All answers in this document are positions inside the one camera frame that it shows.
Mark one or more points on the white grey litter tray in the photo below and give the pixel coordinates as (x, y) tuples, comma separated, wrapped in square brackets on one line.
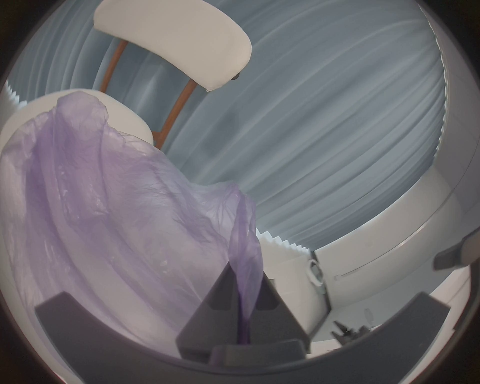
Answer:
[(315, 272)]

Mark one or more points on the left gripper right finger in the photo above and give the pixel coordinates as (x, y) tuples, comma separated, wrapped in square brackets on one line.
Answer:
[(277, 326)]

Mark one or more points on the white cushioned wooden chair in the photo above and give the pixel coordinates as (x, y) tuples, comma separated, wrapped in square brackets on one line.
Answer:
[(168, 37)]

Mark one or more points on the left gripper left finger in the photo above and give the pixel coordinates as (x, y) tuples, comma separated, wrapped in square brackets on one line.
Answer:
[(210, 326)]

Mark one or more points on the pale blue curtain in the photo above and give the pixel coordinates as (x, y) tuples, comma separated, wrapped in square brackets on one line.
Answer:
[(318, 131)]

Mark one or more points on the purple plastic bag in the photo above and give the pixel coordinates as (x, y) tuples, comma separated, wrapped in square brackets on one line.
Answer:
[(112, 225)]

